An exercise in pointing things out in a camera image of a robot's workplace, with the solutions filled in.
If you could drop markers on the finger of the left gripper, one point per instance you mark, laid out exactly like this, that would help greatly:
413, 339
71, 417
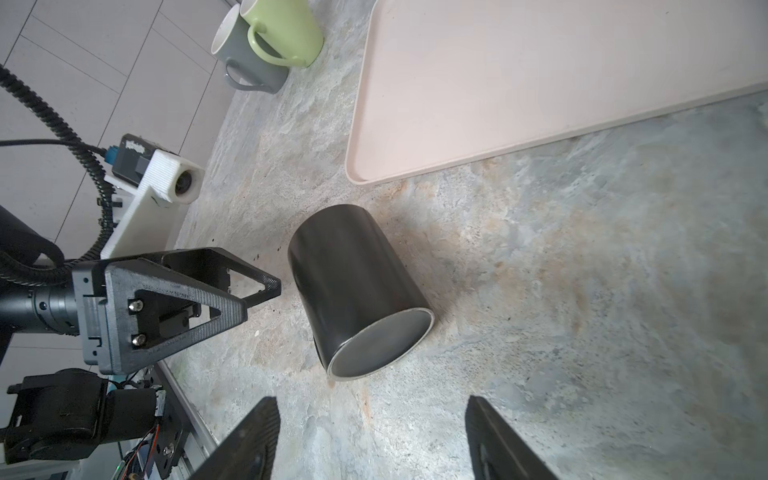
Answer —
212, 266

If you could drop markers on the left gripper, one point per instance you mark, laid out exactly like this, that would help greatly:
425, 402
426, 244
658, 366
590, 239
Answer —
116, 339

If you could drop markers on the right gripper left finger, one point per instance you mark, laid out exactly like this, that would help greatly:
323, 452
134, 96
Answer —
249, 451

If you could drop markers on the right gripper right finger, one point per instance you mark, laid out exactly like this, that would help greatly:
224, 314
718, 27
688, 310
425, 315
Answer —
496, 450

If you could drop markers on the black mug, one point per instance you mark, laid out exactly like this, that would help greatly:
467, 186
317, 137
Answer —
364, 308

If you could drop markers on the grey mug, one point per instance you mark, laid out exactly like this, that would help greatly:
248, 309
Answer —
244, 70

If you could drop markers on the light green mug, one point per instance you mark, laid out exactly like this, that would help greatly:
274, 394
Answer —
282, 32

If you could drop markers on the pink plastic tray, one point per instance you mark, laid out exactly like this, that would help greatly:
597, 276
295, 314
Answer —
445, 83

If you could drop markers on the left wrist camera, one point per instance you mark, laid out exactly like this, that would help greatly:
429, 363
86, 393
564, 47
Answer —
153, 184

